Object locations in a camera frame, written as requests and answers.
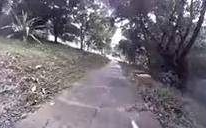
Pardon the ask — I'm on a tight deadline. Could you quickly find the grey concrete path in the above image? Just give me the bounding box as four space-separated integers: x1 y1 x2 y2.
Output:
13 59 165 128

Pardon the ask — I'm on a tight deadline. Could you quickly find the row of trees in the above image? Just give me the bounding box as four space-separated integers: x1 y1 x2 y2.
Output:
0 0 117 56

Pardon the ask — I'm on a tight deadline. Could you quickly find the leaf-strewn grass verge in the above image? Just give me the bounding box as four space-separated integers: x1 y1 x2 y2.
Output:
119 61 206 128

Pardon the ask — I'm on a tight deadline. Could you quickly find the robot's own part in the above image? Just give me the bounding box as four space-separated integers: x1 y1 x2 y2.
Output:
131 119 140 128

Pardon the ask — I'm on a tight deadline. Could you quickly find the leaf-strewn grass slope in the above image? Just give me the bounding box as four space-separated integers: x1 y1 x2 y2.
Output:
0 33 112 128

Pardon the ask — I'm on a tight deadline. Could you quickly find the large dark-trunked tree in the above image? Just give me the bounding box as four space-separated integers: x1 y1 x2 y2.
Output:
115 0 206 93

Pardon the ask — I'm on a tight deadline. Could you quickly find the spiky palm-like plant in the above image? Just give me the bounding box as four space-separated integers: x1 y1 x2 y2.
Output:
0 9 47 45

